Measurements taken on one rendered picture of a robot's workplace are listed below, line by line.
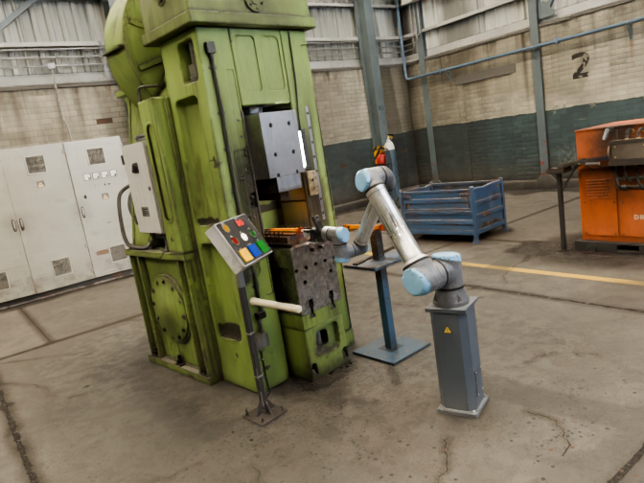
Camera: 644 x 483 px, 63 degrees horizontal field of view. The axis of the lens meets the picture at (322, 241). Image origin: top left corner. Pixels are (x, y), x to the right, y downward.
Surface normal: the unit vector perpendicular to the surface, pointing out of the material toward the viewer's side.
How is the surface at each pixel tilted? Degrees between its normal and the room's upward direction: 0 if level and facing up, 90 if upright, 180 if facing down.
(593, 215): 90
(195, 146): 89
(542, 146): 90
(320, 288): 90
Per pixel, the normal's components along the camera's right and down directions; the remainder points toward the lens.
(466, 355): 0.21, 0.14
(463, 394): -0.54, 0.24
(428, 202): -0.72, 0.22
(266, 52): 0.69, 0.03
